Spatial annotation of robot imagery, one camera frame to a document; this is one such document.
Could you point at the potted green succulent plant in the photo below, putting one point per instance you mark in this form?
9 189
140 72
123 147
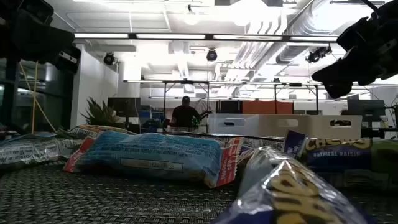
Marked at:
99 116

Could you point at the white plastic bin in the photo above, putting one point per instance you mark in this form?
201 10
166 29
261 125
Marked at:
320 130

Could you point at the black computer monitor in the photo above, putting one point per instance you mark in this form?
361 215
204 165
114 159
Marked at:
365 109
230 107
124 107

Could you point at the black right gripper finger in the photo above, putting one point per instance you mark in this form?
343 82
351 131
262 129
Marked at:
345 73
339 90

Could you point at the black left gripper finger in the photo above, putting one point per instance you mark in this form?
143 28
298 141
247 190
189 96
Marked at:
68 60
46 43

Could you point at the purple Chewy granola bar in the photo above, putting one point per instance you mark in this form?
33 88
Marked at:
339 154
295 193

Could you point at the grey woven placemat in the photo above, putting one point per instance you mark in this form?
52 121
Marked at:
93 199

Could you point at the long LED light bar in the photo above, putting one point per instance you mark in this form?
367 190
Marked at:
171 36

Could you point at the black ceiling spot camera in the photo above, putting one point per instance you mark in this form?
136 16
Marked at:
211 55
317 54
109 58

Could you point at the orange partition panel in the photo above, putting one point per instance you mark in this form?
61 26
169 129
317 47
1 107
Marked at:
267 107

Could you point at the person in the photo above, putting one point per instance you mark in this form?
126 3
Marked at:
185 116

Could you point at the black background rig frame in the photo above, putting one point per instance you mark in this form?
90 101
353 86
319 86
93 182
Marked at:
186 82
275 96

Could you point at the clear plastic bin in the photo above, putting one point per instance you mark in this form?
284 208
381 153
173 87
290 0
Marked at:
214 118

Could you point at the grey plastic bin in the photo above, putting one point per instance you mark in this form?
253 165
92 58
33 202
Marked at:
270 130

